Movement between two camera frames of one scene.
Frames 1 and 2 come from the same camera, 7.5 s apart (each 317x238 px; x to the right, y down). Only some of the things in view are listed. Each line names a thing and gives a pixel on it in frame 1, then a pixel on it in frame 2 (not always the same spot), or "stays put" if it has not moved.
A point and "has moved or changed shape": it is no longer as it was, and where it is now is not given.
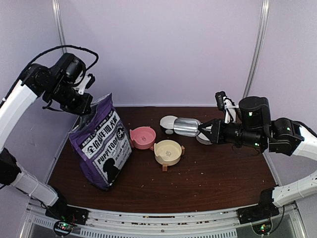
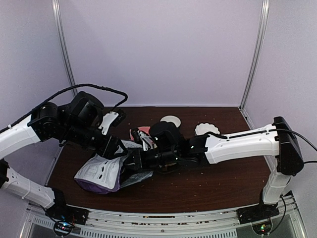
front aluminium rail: (39, 224) stays put
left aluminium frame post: (57, 6) stays put
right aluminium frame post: (259, 47) stays put
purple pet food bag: (101, 143) has moved or changed shape
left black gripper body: (80, 107) -> (108, 147)
